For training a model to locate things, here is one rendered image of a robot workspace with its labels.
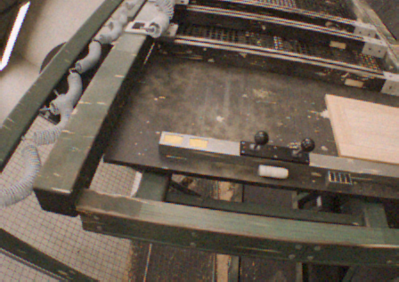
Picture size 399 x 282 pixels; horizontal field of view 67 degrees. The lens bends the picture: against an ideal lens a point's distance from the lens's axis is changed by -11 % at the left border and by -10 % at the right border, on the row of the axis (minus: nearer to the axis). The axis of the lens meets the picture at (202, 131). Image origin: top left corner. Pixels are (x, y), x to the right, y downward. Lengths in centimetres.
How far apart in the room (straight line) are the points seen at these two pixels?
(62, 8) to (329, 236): 680
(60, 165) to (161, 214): 27
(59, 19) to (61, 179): 661
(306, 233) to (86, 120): 62
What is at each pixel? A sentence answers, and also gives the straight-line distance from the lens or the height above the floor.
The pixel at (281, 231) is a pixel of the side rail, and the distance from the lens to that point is 80.
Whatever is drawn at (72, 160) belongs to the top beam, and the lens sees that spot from 83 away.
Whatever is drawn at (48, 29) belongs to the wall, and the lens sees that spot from 753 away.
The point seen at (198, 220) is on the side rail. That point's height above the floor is 161.
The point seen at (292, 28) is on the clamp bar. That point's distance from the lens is 164.
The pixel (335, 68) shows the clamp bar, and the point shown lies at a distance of 139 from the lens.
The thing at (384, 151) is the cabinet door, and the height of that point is 110.
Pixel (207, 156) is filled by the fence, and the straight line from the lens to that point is 93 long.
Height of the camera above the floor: 195
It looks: 20 degrees down
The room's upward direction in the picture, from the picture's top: 58 degrees counter-clockwise
